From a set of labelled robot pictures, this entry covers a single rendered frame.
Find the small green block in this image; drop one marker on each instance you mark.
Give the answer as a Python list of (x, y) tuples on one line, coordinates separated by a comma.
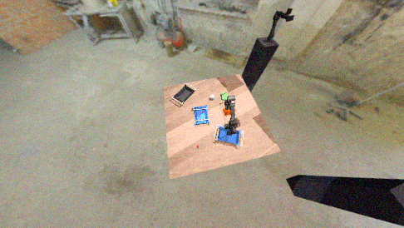
[(224, 96)]

